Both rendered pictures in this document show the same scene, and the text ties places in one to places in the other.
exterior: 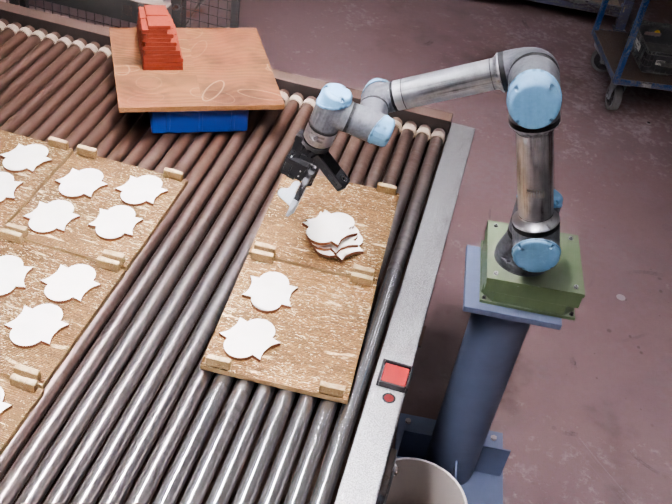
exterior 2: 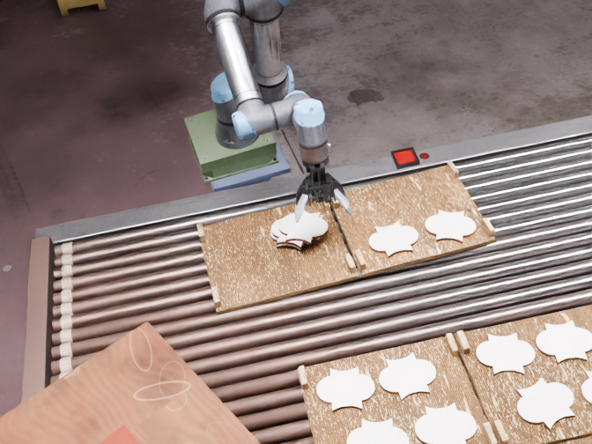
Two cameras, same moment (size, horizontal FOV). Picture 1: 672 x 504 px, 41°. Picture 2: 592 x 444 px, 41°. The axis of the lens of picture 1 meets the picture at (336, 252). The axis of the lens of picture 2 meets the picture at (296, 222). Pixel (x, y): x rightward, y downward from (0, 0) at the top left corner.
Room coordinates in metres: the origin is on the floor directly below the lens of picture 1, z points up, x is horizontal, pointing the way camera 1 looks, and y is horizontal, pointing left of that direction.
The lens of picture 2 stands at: (2.30, 1.64, 2.65)
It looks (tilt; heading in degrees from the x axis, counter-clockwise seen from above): 45 degrees down; 256
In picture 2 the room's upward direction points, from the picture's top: 8 degrees counter-clockwise
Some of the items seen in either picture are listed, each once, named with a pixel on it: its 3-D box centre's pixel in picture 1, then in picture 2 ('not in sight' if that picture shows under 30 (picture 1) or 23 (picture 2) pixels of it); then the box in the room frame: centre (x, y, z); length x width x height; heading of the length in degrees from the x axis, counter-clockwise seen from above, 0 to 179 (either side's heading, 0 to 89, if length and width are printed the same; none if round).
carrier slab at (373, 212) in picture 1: (328, 222); (274, 252); (1.98, 0.04, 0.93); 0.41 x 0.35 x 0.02; 175
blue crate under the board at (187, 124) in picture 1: (194, 93); not in sight; (2.46, 0.53, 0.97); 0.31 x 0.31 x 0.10; 20
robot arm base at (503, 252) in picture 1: (525, 244); (235, 122); (1.92, -0.51, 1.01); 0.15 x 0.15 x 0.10
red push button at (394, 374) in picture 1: (394, 376); (404, 158); (1.45, -0.19, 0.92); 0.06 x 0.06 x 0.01; 82
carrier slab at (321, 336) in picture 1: (293, 324); (409, 218); (1.56, 0.07, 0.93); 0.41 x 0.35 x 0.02; 175
